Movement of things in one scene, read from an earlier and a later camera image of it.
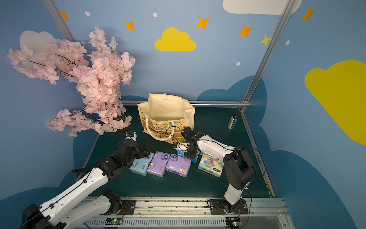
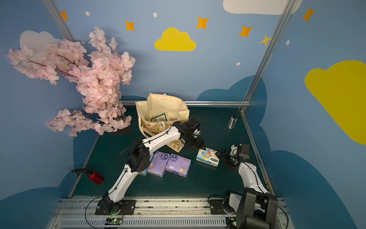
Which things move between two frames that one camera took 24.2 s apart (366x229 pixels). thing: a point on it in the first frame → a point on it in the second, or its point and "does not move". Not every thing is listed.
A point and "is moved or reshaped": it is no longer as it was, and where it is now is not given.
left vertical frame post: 55,13 does not move
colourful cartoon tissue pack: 210,164 is moved or reshaped
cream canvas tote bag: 164,117 is moved or reshaped
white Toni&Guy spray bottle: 232,121 does not move
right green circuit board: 233,223 does not move
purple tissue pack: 178,164 does not move
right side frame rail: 265,179 does not move
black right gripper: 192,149 → 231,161
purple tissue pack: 158,163 does not move
